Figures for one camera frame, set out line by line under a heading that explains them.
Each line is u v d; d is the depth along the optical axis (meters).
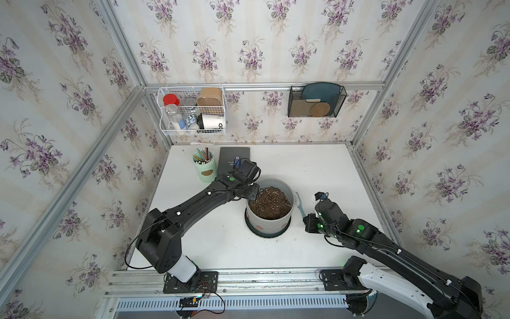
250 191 0.74
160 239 0.42
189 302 0.71
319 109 0.97
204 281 0.73
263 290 0.73
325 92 0.93
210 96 0.88
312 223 0.66
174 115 0.90
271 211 0.82
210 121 0.93
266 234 0.82
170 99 0.92
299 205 0.82
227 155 1.12
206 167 0.93
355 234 0.53
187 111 0.93
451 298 0.40
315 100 0.93
